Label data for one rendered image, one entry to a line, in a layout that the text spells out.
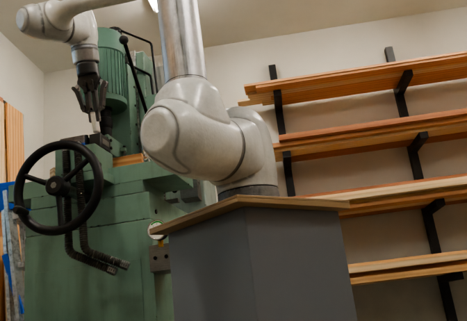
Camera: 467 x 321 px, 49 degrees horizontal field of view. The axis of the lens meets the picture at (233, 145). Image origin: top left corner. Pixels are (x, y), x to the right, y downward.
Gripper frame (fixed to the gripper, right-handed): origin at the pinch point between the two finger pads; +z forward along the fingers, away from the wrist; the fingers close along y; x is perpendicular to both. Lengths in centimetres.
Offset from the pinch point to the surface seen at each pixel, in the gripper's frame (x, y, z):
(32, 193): 4.1, 24.3, 20.5
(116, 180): 4.2, -6.2, 20.9
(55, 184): 24.6, 4.2, 19.8
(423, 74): -251, -163, -29
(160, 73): -53, -10, -24
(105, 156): 4.1, -3.5, 12.5
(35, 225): 26.3, 11.3, 30.7
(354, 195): -194, -91, 51
